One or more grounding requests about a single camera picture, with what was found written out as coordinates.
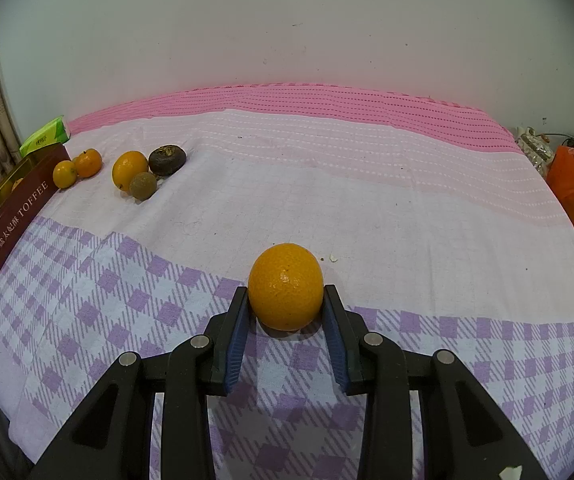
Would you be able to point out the dark brown round fruit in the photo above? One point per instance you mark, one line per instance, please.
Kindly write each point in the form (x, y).
(167, 160)

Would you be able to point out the small orange mandarin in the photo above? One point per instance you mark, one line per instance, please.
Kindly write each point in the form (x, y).
(88, 163)
(64, 174)

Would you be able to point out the medium orange mandarin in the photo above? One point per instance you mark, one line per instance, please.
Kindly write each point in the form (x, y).
(128, 167)

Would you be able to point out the brown longan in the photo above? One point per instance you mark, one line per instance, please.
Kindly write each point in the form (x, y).
(143, 186)

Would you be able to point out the crumpled patterned packet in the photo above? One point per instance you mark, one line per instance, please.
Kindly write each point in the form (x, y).
(533, 147)

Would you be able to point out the green tissue pack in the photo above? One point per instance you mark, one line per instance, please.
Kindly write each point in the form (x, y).
(42, 136)

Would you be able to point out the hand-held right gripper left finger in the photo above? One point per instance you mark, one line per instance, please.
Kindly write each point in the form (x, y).
(239, 342)

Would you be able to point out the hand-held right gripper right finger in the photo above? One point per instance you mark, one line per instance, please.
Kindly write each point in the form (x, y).
(336, 345)

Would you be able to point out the pink purple checked bed sheet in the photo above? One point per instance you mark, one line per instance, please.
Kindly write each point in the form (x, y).
(317, 185)

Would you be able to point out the red and gold tin box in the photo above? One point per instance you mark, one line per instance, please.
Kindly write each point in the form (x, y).
(17, 220)

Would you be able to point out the large yellow-orange orange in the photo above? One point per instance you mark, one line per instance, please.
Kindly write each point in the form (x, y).
(285, 287)

